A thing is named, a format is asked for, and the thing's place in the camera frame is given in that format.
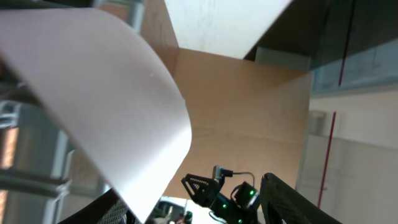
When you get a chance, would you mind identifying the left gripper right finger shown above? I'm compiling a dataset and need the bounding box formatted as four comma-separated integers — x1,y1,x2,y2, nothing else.
260,172,341,224

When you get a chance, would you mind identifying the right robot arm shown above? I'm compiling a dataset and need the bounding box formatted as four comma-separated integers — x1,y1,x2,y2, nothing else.
182,170,260,224

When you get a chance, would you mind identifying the grey plastic dish rack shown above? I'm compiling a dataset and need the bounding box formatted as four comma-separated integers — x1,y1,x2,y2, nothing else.
1,103,109,224

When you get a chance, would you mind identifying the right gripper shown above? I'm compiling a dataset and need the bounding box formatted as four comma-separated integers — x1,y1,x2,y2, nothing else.
181,174,223,207

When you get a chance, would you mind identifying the white bowl with food residue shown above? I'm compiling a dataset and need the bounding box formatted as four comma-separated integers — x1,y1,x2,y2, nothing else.
1,8,192,222

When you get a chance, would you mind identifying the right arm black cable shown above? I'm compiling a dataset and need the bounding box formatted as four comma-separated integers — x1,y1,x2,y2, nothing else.
231,170,256,187

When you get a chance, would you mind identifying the cardboard box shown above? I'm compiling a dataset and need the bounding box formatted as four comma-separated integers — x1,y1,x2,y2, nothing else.
142,1,310,198

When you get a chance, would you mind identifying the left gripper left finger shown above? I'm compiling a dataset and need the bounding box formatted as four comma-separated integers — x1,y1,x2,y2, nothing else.
59,189,137,224

